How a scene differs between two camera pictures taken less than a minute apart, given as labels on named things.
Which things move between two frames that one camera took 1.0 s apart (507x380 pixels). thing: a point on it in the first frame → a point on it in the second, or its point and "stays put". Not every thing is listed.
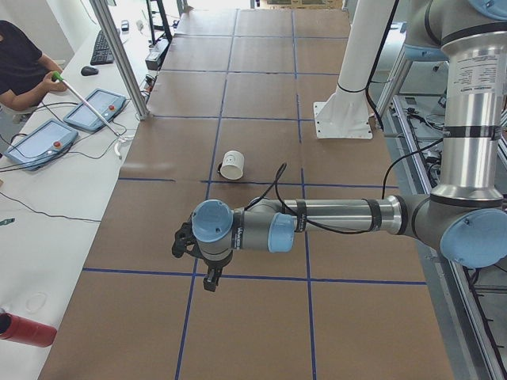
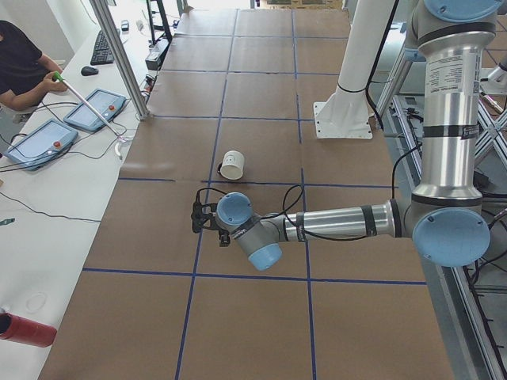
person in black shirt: x=25 y=74 stays put
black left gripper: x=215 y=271 → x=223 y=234
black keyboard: x=103 y=53 stays put
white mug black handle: x=232 y=165 stays put
